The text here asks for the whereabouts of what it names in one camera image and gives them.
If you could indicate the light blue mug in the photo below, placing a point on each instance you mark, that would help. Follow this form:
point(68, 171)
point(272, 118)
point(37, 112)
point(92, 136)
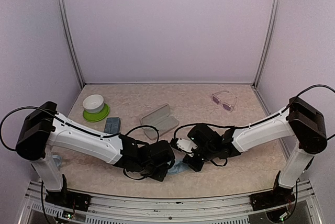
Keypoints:
point(58, 160)

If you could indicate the white bowl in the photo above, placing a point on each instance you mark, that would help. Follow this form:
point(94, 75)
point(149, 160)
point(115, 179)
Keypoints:
point(94, 103)

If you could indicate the front aluminium rail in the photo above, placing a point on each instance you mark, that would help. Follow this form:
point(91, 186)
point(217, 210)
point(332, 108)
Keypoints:
point(117, 209)

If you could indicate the grey-blue glasses case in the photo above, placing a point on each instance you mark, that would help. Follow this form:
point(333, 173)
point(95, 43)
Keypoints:
point(112, 125)

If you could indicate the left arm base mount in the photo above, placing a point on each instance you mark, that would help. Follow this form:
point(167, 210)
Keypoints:
point(69, 199)

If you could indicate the right aluminium corner post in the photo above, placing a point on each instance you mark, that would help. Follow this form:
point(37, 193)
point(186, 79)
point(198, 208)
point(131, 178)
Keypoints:
point(267, 43)

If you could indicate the green plate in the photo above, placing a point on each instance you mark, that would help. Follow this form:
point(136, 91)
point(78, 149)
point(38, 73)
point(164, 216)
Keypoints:
point(90, 117)

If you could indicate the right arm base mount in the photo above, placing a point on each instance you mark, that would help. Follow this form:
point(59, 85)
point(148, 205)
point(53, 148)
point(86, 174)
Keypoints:
point(275, 197)

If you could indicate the light blue cloth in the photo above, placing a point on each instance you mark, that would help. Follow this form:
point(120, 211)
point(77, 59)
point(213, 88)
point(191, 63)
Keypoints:
point(178, 167)

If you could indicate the aluminium corner post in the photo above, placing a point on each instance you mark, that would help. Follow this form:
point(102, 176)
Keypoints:
point(70, 43)
point(267, 43)

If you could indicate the left aluminium corner post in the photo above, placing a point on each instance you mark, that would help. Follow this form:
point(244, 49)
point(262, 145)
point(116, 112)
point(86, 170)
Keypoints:
point(70, 43)

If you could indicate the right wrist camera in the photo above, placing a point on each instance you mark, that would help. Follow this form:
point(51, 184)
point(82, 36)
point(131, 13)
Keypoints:
point(183, 145)

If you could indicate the pink glasses case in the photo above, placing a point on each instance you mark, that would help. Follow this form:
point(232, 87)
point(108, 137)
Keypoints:
point(161, 119)

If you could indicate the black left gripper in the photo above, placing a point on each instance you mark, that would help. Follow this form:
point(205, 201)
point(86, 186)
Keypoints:
point(160, 176)

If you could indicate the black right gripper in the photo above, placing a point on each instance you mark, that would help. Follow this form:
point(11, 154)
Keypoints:
point(197, 166)

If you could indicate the purple lens pink sunglasses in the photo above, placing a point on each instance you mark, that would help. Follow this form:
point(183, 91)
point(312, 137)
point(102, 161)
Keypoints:
point(226, 99)

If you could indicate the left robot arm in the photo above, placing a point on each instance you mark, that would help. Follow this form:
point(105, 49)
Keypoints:
point(45, 128)

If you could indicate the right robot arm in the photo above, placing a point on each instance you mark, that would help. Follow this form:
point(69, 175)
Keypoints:
point(299, 120)

